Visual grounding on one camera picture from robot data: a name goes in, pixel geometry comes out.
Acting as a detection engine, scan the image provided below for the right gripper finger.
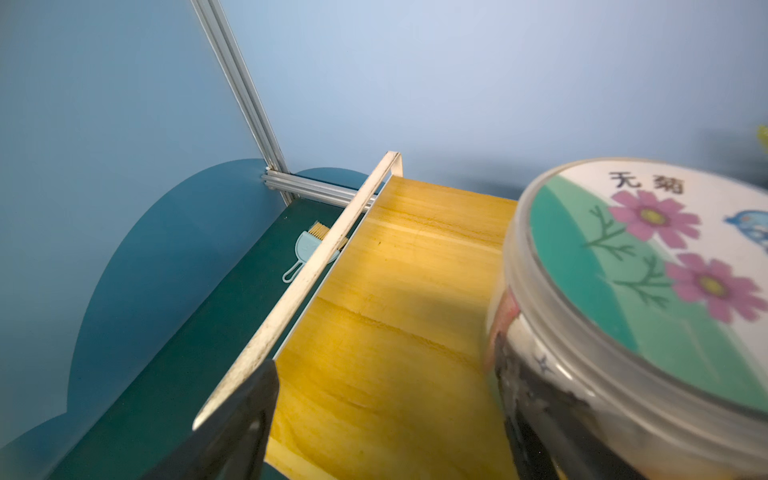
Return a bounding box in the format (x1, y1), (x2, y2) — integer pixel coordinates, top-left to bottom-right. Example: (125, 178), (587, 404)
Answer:
(143, 360), (280, 479)

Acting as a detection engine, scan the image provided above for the pink flower label seed jar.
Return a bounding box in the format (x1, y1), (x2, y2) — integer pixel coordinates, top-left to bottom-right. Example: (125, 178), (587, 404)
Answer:
(485, 158), (767, 479)

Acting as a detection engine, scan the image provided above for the yellow wooden two-tier shelf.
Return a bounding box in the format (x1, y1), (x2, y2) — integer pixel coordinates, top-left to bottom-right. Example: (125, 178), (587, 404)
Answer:
(194, 152), (516, 479)

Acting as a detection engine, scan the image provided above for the blue dustpan brush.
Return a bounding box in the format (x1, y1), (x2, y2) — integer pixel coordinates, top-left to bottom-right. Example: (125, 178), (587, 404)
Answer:
(282, 222), (330, 284)

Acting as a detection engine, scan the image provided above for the aluminium back frame bar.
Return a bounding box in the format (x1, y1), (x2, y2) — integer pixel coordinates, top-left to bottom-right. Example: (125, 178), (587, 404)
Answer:
(261, 169), (360, 208)

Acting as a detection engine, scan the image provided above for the left aluminium frame post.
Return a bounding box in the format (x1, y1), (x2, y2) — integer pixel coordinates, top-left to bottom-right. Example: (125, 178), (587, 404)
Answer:
(191, 0), (290, 173)

